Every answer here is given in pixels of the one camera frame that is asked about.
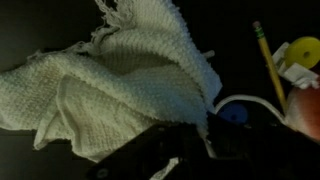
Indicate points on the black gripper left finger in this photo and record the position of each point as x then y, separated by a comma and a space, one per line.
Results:
150, 153

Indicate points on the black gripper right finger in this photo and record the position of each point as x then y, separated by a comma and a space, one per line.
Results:
266, 153

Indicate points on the white terry towel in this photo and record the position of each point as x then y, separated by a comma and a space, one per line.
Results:
133, 83

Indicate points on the blue plastic disc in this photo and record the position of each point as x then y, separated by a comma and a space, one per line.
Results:
234, 113

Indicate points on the thin wooden stick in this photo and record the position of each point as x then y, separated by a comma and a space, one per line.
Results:
271, 70

